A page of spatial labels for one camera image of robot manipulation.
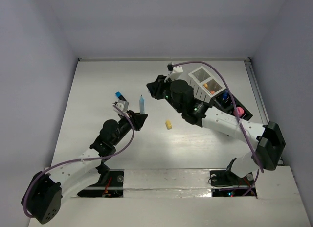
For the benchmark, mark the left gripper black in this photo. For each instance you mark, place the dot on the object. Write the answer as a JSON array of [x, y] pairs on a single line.
[[133, 118]]

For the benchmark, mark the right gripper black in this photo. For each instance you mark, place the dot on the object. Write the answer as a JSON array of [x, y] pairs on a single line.
[[156, 87]]

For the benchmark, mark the light blue marker pen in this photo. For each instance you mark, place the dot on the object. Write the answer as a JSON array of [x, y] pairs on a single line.
[[141, 105]]

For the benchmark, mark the yellow marker cap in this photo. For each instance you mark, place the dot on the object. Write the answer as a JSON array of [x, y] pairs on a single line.
[[168, 124]]

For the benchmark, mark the black highlighter blue cap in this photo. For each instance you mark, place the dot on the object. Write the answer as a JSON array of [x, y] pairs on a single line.
[[120, 96]]

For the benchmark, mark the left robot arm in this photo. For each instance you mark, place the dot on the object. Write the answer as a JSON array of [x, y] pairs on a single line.
[[50, 188]]

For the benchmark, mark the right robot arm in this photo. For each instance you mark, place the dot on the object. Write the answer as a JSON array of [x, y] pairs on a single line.
[[204, 115]]

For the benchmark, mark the white slotted organizer box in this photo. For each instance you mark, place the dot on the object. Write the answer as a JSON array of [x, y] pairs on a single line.
[[197, 78]]

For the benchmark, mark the pink round cap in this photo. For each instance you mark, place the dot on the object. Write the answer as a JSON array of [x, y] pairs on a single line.
[[239, 111]]

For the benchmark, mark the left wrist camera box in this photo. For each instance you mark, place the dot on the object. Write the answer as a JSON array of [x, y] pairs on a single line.
[[120, 106]]

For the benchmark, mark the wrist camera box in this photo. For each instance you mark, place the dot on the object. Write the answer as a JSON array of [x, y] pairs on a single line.
[[174, 72], [120, 106]]

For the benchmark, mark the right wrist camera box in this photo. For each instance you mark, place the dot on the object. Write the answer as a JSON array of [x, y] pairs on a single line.
[[174, 72]]

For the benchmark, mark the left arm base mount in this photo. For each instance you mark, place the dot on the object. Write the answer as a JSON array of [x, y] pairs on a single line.
[[109, 185]]

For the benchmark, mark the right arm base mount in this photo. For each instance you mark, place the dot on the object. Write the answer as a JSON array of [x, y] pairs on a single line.
[[226, 184]]

